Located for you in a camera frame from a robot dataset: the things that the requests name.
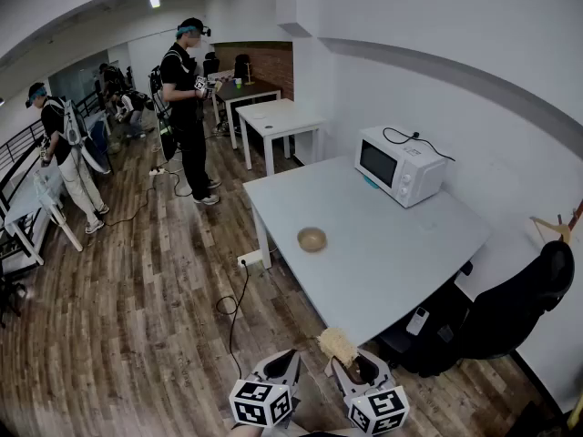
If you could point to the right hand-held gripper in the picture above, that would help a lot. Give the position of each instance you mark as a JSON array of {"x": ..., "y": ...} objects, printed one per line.
[{"x": 380, "y": 410}]

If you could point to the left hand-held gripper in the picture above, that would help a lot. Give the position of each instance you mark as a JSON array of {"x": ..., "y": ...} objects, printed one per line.
[{"x": 255, "y": 403}]

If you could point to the beige fibrous loofah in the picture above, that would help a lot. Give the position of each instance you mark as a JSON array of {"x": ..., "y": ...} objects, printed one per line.
[{"x": 338, "y": 344}]

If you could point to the tan wooden bowl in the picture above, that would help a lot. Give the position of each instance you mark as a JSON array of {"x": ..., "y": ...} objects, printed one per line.
[{"x": 312, "y": 240}]

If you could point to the person's left forearm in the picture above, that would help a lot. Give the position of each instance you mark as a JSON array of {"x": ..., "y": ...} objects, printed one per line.
[{"x": 243, "y": 431}]

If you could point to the white handheld device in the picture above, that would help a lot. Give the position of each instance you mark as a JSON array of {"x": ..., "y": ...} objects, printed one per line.
[{"x": 417, "y": 320}]

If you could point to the white power strip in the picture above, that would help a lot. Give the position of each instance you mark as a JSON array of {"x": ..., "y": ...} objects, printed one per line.
[
  {"x": 248, "y": 258},
  {"x": 156, "y": 170}
]

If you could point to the black mesh office chair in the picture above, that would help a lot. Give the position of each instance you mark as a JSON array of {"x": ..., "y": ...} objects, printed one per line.
[{"x": 501, "y": 317}]

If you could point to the teal flat plate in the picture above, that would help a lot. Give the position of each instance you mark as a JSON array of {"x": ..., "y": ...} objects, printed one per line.
[{"x": 370, "y": 182}]

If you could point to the white microwave oven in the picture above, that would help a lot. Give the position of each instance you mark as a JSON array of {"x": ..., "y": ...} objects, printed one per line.
[{"x": 410, "y": 175}]

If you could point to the small white table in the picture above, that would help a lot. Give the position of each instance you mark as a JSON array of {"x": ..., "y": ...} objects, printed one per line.
[{"x": 282, "y": 116}]

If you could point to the black green bag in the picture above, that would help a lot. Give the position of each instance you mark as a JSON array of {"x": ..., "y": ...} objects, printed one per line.
[{"x": 167, "y": 139}]

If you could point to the dark top table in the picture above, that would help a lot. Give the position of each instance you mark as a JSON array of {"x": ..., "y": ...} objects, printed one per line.
[{"x": 246, "y": 91}]

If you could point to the small wooden rack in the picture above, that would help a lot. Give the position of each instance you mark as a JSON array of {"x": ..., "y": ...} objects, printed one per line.
[{"x": 248, "y": 74}]

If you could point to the black metal railing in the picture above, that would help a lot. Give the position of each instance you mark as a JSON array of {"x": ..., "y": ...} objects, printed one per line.
[{"x": 5, "y": 200}]

